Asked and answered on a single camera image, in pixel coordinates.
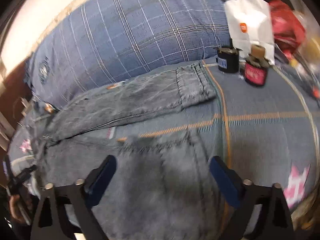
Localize grey denim pants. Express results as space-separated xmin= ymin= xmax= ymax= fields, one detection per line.
xmin=34 ymin=63 xmax=223 ymax=239

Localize person's left hand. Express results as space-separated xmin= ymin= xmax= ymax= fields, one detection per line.
xmin=9 ymin=193 xmax=33 ymax=224

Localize wooden headboard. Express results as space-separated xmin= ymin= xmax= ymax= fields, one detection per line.
xmin=1 ymin=60 xmax=31 ymax=154

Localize black box red label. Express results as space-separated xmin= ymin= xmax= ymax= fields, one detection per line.
xmin=244 ymin=55 xmax=270 ymax=87

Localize black box blue label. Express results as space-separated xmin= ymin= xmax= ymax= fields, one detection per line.
xmin=216 ymin=45 xmax=239 ymax=74

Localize blue plaid pillow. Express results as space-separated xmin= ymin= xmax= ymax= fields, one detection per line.
xmin=25 ymin=0 xmax=230 ymax=108

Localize red plastic bag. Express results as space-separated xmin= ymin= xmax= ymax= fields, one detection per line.
xmin=269 ymin=0 xmax=305 ymax=59

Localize white paper shopping bag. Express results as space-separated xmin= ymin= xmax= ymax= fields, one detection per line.
xmin=224 ymin=0 xmax=274 ymax=64

